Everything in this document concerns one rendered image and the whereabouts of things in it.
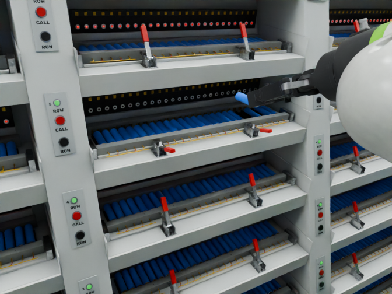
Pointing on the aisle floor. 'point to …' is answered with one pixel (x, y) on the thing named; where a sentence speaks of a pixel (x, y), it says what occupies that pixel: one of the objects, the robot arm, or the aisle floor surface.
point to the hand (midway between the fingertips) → (265, 96)
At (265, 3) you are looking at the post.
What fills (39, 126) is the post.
